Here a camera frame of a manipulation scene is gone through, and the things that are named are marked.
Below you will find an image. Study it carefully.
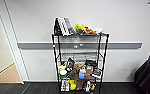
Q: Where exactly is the black printed bag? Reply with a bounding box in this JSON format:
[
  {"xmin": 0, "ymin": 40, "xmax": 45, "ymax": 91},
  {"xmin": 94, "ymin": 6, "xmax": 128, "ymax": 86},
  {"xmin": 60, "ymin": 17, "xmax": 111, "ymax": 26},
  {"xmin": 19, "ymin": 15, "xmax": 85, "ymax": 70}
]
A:
[{"xmin": 65, "ymin": 57, "xmax": 75, "ymax": 73}]

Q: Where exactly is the yellow plush duck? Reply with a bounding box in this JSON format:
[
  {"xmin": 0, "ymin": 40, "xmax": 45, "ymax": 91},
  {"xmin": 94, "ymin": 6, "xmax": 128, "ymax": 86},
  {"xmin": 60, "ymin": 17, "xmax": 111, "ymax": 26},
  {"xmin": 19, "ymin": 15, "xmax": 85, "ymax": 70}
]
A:
[{"xmin": 74, "ymin": 23, "xmax": 89, "ymax": 34}]

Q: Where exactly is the orange plush toy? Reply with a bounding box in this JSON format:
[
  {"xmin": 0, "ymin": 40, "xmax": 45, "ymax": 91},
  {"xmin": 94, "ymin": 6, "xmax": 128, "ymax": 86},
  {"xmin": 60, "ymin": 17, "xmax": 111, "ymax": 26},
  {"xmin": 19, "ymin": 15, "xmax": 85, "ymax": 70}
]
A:
[{"xmin": 83, "ymin": 28, "xmax": 97, "ymax": 35}]

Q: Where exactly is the grey printed box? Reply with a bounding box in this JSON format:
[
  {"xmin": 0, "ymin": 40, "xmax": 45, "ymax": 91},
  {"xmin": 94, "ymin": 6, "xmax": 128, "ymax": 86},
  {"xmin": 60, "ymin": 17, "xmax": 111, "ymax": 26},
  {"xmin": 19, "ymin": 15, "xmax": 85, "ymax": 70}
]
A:
[{"xmin": 64, "ymin": 17, "xmax": 75, "ymax": 35}]

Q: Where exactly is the small yellow plush toy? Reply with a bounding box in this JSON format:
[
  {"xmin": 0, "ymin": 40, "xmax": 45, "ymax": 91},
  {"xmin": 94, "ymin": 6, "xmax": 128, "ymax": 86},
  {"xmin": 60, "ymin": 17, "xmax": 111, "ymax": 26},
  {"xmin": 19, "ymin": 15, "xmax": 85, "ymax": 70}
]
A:
[{"xmin": 58, "ymin": 64, "xmax": 66, "ymax": 71}]

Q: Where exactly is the brown paper box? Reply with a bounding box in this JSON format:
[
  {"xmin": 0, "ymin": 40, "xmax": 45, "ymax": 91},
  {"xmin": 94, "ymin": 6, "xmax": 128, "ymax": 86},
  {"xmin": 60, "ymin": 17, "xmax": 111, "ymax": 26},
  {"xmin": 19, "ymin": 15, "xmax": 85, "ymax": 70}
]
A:
[{"xmin": 85, "ymin": 65, "xmax": 95, "ymax": 76}]

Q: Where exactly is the blue bottle white cap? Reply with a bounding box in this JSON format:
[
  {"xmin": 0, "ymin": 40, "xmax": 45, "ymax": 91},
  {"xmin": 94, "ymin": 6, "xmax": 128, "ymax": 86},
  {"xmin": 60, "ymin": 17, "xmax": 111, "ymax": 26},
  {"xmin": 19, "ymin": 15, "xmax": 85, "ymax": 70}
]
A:
[{"xmin": 78, "ymin": 68, "xmax": 86, "ymax": 80}]

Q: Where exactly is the green white round container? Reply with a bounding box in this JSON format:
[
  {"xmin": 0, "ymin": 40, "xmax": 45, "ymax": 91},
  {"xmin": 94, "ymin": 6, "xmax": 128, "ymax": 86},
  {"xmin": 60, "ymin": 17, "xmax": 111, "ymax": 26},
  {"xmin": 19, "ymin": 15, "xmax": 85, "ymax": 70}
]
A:
[{"xmin": 58, "ymin": 68, "xmax": 68, "ymax": 78}]

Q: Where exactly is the white flat box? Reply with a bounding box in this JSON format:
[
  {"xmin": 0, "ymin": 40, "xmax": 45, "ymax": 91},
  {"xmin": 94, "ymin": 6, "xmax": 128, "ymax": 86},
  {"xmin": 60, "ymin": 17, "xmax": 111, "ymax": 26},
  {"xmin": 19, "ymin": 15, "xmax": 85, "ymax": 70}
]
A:
[{"xmin": 92, "ymin": 28, "xmax": 105, "ymax": 34}]

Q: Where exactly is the dark printed packet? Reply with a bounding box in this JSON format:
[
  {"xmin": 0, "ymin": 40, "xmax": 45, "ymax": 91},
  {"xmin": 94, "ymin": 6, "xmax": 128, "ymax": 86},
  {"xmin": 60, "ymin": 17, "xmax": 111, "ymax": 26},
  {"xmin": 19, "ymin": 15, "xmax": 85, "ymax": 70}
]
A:
[{"xmin": 91, "ymin": 68, "xmax": 103, "ymax": 78}]

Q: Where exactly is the red white printed box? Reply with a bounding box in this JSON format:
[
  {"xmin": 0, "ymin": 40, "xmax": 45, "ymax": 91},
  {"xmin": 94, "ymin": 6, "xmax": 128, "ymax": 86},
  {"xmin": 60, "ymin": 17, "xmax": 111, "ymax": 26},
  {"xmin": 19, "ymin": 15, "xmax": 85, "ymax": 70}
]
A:
[{"xmin": 60, "ymin": 78, "xmax": 71, "ymax": 92}]

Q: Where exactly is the black yellow packet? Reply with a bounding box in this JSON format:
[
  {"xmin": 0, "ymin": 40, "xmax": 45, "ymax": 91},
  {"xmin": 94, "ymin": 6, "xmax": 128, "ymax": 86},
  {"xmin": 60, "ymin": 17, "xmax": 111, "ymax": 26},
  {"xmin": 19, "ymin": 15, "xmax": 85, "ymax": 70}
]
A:
[{"xmin": 84, "ymin": 80, "xmax": 96, "ymax": 92}]

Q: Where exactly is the black garment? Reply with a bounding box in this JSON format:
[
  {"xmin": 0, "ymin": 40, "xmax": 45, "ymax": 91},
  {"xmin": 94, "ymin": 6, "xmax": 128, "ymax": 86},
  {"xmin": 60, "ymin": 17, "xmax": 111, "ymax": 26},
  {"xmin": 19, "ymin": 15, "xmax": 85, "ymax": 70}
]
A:
[{"xmin": 134, "ymin": 59, "xmax": 150, "ymax": 94}]

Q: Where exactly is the white wall socket plate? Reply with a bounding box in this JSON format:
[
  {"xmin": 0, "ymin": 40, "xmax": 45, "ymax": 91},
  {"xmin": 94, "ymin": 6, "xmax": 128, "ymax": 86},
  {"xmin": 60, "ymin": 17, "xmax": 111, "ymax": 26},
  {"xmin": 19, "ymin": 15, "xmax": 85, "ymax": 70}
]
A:
[
  {"xmin": 78, "ymin": 43, "xmax": 84, "ymax": 48},
  {"xmin": 73, "ymin": 44, "xmax": 79, "ymax": 49}
]

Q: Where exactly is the black wire shelf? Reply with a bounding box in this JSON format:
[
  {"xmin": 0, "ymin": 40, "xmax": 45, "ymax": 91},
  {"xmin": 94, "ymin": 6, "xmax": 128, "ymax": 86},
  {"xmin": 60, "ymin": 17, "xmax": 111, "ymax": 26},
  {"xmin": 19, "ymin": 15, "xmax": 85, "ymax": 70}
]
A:
[{"xmin": 51, "ymin": 32, "xmax": 110, "ymax": 93}]

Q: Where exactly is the long grey wall band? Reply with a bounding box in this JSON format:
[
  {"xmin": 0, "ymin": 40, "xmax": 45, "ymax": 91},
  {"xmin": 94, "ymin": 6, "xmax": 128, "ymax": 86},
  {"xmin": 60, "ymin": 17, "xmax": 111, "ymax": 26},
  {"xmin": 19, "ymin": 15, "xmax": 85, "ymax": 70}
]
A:
[{"xmin": 17, "ymin": 41, "xmax": 143, "ymax": 51}]

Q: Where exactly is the white door frame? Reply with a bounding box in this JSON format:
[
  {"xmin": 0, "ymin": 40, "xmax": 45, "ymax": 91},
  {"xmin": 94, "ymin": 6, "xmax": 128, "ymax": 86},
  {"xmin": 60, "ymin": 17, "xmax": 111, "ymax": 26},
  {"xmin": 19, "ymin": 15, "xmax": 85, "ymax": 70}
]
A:
[{"xmin": 0, "ymin": 0, "xmax": 29, "ymax": 84}]

